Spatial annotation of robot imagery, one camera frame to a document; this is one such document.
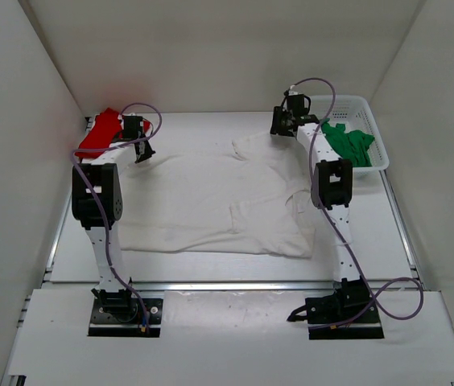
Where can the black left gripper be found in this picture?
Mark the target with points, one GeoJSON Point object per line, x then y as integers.
{"type": "Point", "coordinates": [148, 153]}

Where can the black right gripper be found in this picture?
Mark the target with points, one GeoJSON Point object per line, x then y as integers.
{"type": "Point", "coordinates": [280, 115]}

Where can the red t shirt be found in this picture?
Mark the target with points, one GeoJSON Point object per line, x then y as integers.
{"type": "Point", "coordinates": [106, 125]}

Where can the white t shirt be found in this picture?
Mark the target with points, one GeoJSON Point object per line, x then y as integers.
{"type": "Point", "coordinates": [250, 197]}

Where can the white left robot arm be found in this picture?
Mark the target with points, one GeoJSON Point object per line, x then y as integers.
{"type": "Point", "coordinates": [114, 143]}

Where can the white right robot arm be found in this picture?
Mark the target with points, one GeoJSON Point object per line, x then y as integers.
{"type": "Point", "coordinates": [332, 191]}

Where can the white plastic basket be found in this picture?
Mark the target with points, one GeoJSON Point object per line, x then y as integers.
{"type": "Point", "coordinates": [352, 118]}

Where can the green t shirt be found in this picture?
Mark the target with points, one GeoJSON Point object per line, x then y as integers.
{"type": "Point", "coordinates": [352, 145]}

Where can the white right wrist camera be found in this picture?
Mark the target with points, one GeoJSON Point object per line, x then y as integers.
{"type": "Point", "coordinates": [291, 91]}

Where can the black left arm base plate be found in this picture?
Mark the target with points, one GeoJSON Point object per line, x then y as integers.
{"type": "Point", "coordinates": [129, 324]}

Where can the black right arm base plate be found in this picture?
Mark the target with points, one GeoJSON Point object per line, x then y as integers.
{"type": "Point", "coordinates": [328, 320]}

